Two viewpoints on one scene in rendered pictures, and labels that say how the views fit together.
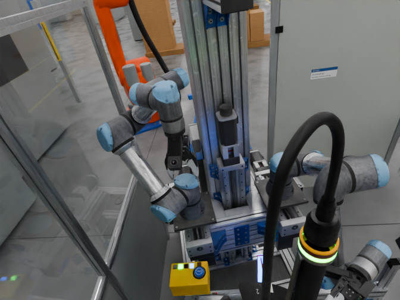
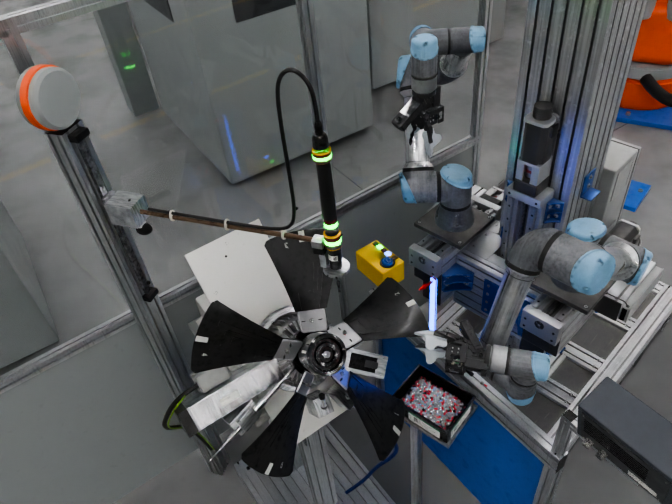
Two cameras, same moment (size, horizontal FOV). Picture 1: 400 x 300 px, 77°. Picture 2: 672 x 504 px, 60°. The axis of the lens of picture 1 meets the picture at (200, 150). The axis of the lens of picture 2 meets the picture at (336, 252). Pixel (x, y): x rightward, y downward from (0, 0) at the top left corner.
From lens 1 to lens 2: 1.18 m
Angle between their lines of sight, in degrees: 41
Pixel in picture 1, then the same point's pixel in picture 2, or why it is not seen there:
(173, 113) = (418, 71)
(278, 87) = not seen: outside the picture
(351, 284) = (464, 346)
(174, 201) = (422, 183)
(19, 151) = (308, 42)
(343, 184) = (530, 250)
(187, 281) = (371, 259)
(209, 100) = (534, 87)
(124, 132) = not seen: hidden behind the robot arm
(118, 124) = not seen: hidden behind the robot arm
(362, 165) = (569, 246)
